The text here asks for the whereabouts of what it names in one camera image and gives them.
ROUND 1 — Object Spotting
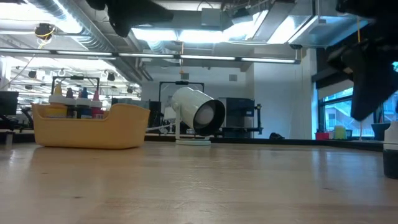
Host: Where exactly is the white spot lamp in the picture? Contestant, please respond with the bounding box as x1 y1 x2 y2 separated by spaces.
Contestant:
169 86 226 146

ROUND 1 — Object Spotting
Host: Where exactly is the dark equipment cabinet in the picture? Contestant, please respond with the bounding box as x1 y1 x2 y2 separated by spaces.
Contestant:
217 96 264 138

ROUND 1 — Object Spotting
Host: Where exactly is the large yellow food coloring bottle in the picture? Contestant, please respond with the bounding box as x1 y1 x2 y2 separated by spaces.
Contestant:
44 82 68 119

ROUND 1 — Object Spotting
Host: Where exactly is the black monitor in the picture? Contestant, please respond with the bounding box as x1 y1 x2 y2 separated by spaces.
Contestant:
0 90 19 116

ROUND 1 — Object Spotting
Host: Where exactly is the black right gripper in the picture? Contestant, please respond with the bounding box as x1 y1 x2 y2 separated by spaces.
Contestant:
328 18 398 121

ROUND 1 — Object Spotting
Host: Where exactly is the large blue food coloring bottle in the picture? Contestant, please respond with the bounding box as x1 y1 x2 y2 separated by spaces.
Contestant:
75 86 93 119

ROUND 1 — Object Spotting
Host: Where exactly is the white lamp cable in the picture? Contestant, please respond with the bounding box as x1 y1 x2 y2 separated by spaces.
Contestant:
146 121 178 133

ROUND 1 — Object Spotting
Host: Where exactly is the yellow plastic bin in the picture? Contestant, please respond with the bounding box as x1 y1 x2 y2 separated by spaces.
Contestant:
30 102 151 150

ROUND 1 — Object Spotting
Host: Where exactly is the linear ceiling light strip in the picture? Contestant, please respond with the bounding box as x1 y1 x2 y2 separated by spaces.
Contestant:
0 47 302 65

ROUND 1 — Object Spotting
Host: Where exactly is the black aluminium table frame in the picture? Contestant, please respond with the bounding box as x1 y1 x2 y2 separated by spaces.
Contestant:
0 129 385 153

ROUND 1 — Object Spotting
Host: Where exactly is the black ceiling cable reel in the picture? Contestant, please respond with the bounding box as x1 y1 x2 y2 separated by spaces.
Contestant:
34 22 57 41

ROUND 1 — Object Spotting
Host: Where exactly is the large red food coloring bottle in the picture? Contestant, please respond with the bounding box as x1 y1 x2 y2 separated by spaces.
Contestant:
90 89 105 120

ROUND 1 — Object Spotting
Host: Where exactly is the large purple food coloring bottle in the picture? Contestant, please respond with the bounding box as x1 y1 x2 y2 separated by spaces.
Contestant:
64 87 78 119

